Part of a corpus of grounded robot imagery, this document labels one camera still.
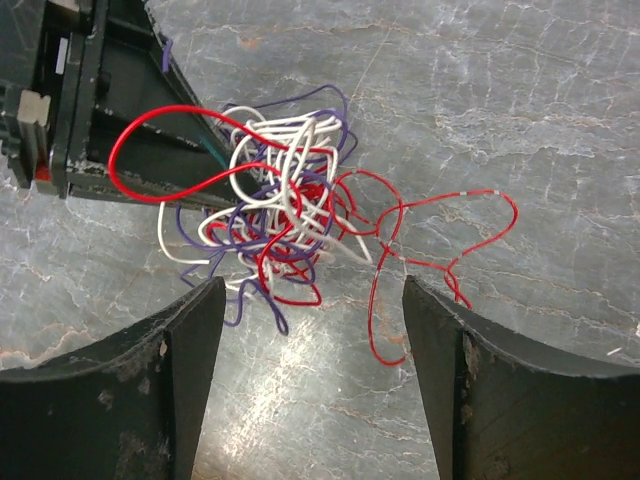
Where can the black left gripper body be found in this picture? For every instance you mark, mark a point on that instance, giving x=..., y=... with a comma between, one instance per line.
x=50, y=60

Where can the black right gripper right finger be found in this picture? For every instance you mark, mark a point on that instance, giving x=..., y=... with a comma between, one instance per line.
x=500, y=405

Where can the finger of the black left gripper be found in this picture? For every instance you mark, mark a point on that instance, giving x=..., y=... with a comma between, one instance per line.
x=127, y=73

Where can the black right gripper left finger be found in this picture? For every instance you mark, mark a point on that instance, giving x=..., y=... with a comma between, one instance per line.
x=129, y=406

